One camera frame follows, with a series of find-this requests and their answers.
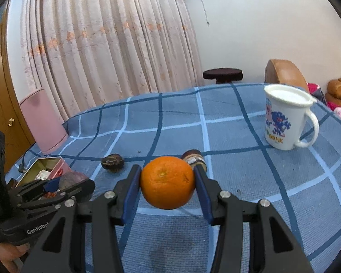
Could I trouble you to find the large orange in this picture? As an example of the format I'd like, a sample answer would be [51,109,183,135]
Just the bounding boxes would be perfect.
[140,156,196,210]

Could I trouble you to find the blue checked tablecloth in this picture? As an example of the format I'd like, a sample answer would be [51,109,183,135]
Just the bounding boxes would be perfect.
[6,83,341,273]

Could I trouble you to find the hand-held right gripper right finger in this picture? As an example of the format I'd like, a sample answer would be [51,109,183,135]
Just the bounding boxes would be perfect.
[193,165,314,273]

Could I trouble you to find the dark brown round fruit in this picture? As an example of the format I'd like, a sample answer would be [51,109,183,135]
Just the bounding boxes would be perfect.
[101,154,125,174]

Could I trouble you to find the pink metal tin box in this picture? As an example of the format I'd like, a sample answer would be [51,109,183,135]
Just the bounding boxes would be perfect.
[15,157,74,190]

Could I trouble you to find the printed paper leaflet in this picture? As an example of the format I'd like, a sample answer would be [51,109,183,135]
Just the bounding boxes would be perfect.
[36,169,53,181]

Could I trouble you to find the red and grey cloth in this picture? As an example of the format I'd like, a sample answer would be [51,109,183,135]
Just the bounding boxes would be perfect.
[307,83,328,106]

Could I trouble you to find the dark round stool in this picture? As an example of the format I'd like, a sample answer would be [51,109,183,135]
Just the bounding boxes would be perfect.
[202,68,243,85]

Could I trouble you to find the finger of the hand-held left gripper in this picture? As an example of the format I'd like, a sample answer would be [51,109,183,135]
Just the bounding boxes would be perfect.
[17,179,96,209]
[7,180,61,202]

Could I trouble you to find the pink cylindrical container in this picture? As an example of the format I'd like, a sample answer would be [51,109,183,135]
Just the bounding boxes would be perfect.
[18,88,69,154]

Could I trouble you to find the brown leather sofa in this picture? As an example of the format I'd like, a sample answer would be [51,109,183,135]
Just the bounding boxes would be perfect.
[325,77,341,111]

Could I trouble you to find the short sugar cane piece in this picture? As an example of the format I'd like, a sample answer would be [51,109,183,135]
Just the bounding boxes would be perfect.
[182,149,207,174]

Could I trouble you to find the black power cable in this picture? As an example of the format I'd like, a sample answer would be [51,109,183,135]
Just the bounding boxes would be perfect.
[18,148,39,174]

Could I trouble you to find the white printed mug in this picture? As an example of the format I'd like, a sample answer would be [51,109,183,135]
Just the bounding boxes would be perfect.
[263,84,319,151]

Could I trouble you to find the pink floral curtain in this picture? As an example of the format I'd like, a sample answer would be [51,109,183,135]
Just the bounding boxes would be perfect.
[20,0,205,123]

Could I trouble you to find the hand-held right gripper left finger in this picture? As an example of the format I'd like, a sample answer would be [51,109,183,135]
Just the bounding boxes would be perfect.
[22,164,143,273]

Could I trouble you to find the air conditioner power cord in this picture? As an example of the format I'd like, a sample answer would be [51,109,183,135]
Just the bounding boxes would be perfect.
[197,0,211,27]

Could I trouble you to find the brown leather armchair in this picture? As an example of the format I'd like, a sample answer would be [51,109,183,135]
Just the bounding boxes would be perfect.
[265,59,310,93]

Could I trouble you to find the wooden door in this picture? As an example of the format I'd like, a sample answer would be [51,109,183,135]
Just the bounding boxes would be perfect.
[0,23,36,174]

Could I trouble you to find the person's left hand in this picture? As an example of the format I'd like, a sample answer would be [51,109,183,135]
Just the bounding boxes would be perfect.
[0,243,29,273]

